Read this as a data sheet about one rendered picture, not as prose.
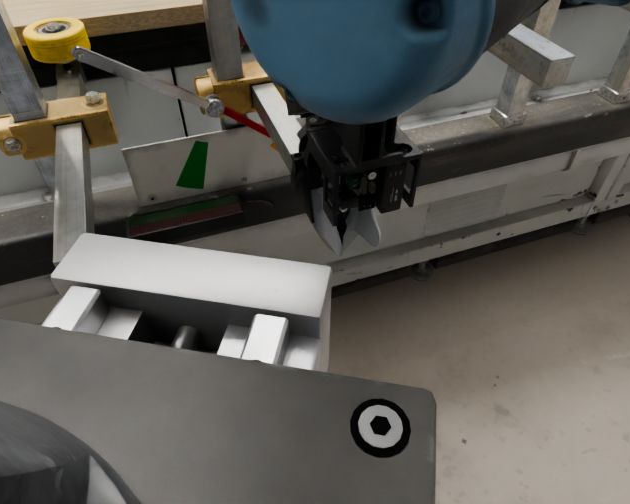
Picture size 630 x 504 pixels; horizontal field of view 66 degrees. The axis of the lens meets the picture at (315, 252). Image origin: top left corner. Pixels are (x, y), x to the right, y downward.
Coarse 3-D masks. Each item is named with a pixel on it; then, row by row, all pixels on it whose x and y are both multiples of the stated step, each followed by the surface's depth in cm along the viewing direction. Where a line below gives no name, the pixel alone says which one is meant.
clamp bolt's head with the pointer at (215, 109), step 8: (208, 96) 64; (216, 96) 64; (216, 104) 63; (216, 112) 64; (224, 112) 66; (232, 112) 66; (240, 120) 68; (248, 120) 68; (256, 128) 69; (264, 128) 70
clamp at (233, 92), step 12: (252, 72) 66; (264, 72) 66; (204, 84) 64; (216, 84) 64; (228, 84) 64; (240, 84) 65; (252, 84) 65; (204, 96) 64; (228, 96) 65; (240, 96) 66; (240, 108) 67; (252, 108) 68
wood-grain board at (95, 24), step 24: (24, 0) 77; (48, 0) 77; (72, 0) 77; (96, 0) 77; (120, 0) 77; (144, 0) 77; (168, 0) 77; (192, 0) 77; (24, 24) 70; (96, 24) 73; (120, 24) 74; (144, 24) 75; (168, 24) 76
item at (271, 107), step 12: (252, 60) 71; (264, 84) 65; (252, 96) 66; (264, 96) 63; (276, 96) 63; (264, 108) 61; (276, 108) 61; (264, 120) 63; (276, 120) 59; (288, 120) 59; (276, 132) 58; (288, 132) 57; (276, 144) 59; (288, 144) 55; (288, 156) 55; (288, 168) 56
